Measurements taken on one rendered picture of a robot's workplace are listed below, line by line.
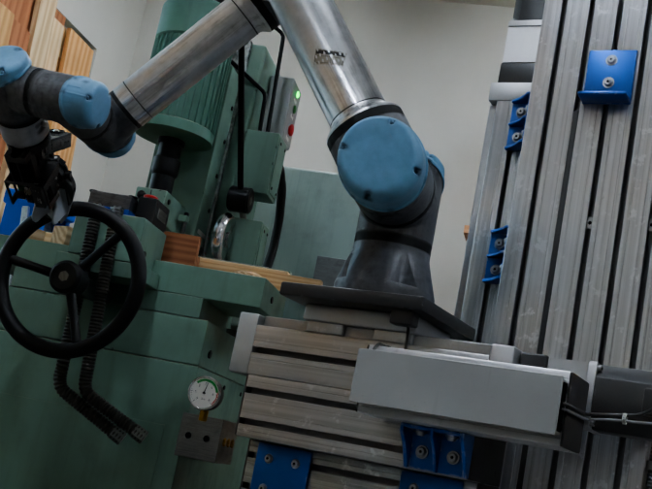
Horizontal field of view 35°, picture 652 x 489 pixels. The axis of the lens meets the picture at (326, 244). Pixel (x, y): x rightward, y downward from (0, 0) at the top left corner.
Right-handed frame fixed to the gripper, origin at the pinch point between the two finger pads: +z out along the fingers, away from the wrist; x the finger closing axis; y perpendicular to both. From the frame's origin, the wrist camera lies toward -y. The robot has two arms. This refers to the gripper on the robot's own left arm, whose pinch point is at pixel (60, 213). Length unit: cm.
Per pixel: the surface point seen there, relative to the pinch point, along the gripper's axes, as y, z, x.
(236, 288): -8.2, 22.8, 27.7
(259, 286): -9.1, 22.3, 32.1
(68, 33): -196, 109, -108
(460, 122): -240, 166, 46
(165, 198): -30.2, 23.4, 5.3
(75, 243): -5.5, 13.5, -2.6
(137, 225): -9.9, 10.8, 8.8
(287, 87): -81, 30, 18
